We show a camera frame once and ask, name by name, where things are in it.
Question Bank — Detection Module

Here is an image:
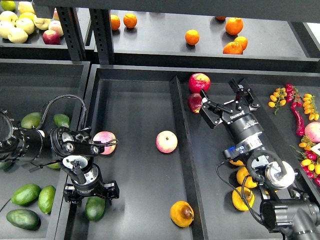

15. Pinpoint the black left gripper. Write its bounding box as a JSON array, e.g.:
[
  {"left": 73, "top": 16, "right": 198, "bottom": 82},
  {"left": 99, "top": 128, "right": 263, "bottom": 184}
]
[{"left": 63, "top": 163, "right": 120, "bottom": 206}]

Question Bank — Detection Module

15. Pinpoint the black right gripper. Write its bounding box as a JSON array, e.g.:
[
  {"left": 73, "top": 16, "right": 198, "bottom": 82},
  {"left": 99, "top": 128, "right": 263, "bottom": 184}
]
[{"left": 199, "top": 78, "right": 264, "bottom": 145}]

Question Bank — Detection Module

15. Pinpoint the yellow pear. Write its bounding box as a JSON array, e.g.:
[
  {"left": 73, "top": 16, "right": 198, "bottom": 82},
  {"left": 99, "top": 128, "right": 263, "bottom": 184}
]
[
  {"left": 170, "top": 200, "right": 194, "bottom": 228},
  {"left": 231, "top": 186, "right": 255, "bottom": 211},
  {"left": 229, "top": 160, "right": 245, "bottom": 167}
]

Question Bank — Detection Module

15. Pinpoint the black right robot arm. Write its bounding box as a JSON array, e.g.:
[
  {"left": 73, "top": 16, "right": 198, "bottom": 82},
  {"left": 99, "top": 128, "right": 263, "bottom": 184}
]
[{"left": 199, "top": 79, "right": 320, "bottom": 240}]

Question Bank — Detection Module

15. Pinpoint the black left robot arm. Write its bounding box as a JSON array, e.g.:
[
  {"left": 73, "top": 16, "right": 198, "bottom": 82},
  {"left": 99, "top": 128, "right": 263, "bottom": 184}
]
[{"left": 0, "top": 94, "right": 120, "bottom": 203}]

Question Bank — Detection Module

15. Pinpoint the light green avocado lower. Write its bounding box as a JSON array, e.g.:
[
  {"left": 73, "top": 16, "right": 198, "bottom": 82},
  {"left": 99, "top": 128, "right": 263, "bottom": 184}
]
[{"left": 38, "top": 185, "right": 56, "bottom": 214}]

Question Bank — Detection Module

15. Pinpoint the light green round avocado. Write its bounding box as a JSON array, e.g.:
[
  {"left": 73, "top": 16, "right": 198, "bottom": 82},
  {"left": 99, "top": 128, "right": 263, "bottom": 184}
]
[{"left": 46, "top": 163, "right": 61, "bottom": 170}]

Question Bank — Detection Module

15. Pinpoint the yellow pear hidden centre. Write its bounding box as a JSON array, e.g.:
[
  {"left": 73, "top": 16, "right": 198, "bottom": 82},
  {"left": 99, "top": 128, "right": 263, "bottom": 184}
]
[{"left": 236, "top": 166, "right": 258, "bottom": 189}]

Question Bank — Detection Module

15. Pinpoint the dark green avocado bottom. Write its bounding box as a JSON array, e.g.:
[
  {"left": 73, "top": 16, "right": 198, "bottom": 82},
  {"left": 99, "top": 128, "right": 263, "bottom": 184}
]
[{"left": 6, "top": 208, "right": 40, "bottom": 230}]

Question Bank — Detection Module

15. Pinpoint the dark green avocado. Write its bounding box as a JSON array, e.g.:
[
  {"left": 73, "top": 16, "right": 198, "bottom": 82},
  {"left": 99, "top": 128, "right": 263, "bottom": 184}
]
[
  {"left": 6, "top": 208, "right": 40, "bottom": 230},
  {"left": 53, "top": 113, "right": 71, "bottom": 128}
]

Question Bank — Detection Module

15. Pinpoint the dark green avocado top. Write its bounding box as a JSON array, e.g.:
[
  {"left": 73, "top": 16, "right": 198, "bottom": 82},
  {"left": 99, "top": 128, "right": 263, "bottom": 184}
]
[{"left": 53, "top": 113, "right": 71, "bottom": 128}]

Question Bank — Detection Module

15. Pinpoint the dark avocado left edge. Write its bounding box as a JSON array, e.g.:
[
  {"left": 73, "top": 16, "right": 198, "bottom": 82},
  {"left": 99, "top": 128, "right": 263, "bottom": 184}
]
[{"left": 0, "top": 161, "right": 13, "bottom": 170}]

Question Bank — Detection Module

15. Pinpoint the light green avocado top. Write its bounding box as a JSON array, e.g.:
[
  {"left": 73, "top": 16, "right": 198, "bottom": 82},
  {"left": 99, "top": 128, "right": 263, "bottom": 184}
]
[{"left": 20, "top": 112, "right": 42, "bottom": 129}]

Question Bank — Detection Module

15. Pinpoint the dark red apple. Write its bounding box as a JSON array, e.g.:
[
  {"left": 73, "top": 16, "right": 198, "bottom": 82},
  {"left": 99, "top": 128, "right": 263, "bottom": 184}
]
[{"left": 187, "top": 93, "right": 202, "bottom": 114}]

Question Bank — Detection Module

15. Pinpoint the bright red apple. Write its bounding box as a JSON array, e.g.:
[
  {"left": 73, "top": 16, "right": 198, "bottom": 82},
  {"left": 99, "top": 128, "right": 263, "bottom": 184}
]
[{"left": 188, "top": 73, "right": 211, "bottom": 93}]

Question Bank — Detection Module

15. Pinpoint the orange cherry tomato bunch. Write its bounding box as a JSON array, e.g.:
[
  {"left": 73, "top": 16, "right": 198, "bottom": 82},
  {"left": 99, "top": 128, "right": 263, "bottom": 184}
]
[{"left": 268, "top": 87, "right": 287, "bottom": 115}]

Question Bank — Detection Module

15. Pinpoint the black tray divider right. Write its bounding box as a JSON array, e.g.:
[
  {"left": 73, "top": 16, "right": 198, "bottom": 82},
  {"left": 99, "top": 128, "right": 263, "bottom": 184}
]
[{"left": 236, "top": 78, "right": 320, "bottom": 202}]

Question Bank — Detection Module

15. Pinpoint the orange front right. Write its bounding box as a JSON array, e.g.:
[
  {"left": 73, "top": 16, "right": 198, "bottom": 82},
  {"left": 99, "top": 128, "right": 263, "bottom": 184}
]
[{"left": 222, "top": 41, "right": 243, "bottom": 55}]

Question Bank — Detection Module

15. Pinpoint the pink apple left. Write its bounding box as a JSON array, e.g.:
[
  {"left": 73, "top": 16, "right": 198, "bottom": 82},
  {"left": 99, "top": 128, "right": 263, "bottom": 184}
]
[{"left": 93, "top": 131, "right": 116, "bottom": 155}]

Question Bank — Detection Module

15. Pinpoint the pink apple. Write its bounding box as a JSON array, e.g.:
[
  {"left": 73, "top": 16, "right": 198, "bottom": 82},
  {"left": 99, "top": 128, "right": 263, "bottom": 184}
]
[
  {"left": 156, "top": 130, "right": 178, "bottom": 154},
  {"left": 93, "top": 131, "right": 116, "bottom": 155}
]

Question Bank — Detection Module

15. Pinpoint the red cherry tomato bunch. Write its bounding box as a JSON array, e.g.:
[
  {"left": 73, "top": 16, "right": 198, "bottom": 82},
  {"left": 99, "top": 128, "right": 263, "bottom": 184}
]
[{"left": 285, "top": 83, "right": 303, "bottom": 108}]

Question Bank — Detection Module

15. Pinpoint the small orange right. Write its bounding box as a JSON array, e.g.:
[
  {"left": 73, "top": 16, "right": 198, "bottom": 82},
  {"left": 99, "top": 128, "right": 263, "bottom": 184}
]
[{"left": 234, "top": 36, "right": 248, "bottom": 51}]

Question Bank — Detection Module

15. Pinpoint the pink apple centre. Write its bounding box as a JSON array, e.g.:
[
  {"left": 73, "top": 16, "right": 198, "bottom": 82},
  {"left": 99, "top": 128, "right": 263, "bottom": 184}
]
[{"left": 156, "top": 130, "right": 178, "bottom": 154}]

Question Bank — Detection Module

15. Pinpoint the red chili pepper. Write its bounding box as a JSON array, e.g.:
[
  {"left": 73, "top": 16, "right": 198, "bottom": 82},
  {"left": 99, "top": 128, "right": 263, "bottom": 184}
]
[{"left": 290, "top": 102, "right": 305, "bottom": 137}]

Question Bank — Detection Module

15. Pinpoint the orange centre shelf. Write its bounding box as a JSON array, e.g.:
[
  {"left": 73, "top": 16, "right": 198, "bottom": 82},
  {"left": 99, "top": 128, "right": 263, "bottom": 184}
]
[{"left": 184, "top": 29, "right": 200, "bottom": 46}]

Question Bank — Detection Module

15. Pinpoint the large orange top right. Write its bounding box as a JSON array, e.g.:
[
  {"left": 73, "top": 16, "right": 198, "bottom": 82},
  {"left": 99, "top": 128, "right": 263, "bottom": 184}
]
[{"left": 225, "top": 17, "right": 244, "bottom": 36}]

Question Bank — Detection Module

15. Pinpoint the pink peach right edge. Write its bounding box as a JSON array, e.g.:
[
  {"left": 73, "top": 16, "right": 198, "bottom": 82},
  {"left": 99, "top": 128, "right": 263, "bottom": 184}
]
[{"left": 304, "top": 122, "right": 320, "bottom": 143}]

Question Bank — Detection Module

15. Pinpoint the orange hidden under shelf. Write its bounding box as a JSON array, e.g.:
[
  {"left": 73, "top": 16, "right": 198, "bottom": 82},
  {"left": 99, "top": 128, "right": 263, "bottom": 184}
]
[{"left": 215, "top": 16, "right": 227, "bottom": 21}]

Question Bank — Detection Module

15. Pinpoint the white price label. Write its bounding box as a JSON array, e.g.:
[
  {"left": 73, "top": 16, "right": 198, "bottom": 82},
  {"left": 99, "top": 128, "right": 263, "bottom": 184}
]
[{"left": 310, "top": 143, "right": 320, "bottom": 156}]

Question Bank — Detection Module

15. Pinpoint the mixed cherry tomatoes pile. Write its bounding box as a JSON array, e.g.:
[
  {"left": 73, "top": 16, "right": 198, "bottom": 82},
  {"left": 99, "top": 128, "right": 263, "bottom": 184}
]
[{"left": 290, "top": 135, "right": 320, "bottom": 187}]

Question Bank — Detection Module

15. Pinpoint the orange top left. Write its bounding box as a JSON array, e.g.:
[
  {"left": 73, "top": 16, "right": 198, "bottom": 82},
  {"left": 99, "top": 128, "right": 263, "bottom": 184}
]
[{"left": 123, "top": 13, "right": 138, "bottom": 29}]

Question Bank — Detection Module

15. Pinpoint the red apple on shelf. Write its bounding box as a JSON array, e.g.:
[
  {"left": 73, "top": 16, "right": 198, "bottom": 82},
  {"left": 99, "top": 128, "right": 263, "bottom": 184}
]
[{"left": 42, "top": 29, "right": 61, "bottom": 45}]

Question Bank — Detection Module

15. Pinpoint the orange cherry tomato string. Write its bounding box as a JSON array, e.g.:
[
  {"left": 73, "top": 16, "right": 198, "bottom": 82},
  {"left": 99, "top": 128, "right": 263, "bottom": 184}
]
[{"left": 302, "top": 93, "right": 320, "bottom": 122}]

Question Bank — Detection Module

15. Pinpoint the orange behind post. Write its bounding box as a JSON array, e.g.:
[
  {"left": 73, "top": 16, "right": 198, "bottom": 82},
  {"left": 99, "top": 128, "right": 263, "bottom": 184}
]
[{"left": 110, "top": 14, "right": 121, "bottom": 31}]

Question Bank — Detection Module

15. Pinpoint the black shelf post right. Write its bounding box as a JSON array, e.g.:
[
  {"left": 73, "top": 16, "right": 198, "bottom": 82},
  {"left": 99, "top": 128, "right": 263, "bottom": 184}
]
[{"left": 89, "top": 8, "right": 115, "bottom": 65}]

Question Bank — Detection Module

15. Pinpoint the black shelf post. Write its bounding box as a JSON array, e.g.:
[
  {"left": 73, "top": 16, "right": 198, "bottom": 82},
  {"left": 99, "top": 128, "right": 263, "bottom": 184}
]
[
  {"left": 56, "top": 6, "right": 86, "bottom": 61},
  {"left": 89, "top": 8, "right": 115, "bottom": 65}
]

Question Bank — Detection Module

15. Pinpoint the black shelf post left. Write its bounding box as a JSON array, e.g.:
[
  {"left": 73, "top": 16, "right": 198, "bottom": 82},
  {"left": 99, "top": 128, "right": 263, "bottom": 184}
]
[{"left": 56, "top": 6, "right": 86, "bottom": 61}]

